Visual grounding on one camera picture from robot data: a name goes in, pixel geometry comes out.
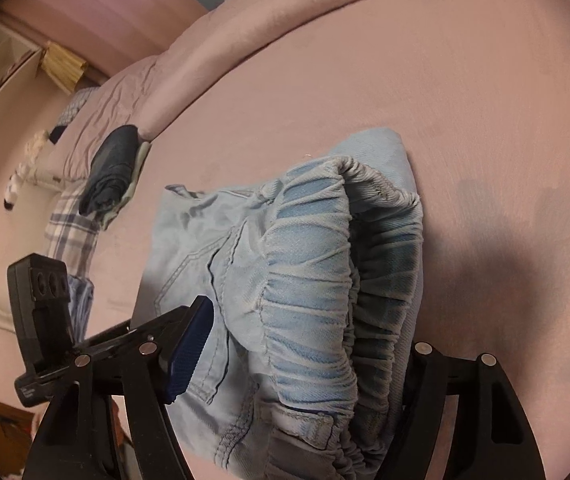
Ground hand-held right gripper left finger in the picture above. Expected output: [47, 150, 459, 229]
[22, 295, 214, 480]

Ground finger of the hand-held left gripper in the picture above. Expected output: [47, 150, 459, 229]
[75, 305, 193, 357]

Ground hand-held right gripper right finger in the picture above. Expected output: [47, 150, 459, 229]
[377, 340, 548, 480]

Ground light blue denim pants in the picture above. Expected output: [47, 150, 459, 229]
[132, 127, 425, 480]

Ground folded blue denim pants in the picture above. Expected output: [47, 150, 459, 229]
[68, 275, 95, 341]

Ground folded dark grey pants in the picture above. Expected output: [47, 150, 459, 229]
[79, 125, 138, 217]

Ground plaid pillow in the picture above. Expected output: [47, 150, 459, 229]
[44, 185, 101, 281]

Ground white stuffed toy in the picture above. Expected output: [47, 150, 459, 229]
[2, 130, 51, 209]

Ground folded pale green garment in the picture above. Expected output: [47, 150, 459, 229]
[99, 141, 152, 231]

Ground blue checked cloth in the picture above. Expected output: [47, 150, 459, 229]
[50, 87, 101, 143]

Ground yellow cloth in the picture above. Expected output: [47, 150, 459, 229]
[40, 42, 87, 95]

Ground pink curtain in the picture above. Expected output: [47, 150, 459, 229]
[0, 0, 208, 76]

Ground pink bed sheet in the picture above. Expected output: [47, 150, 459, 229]
[85, 0, 570, 480]

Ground pink comforter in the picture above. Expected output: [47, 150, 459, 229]
[62, 0, 550, 186]

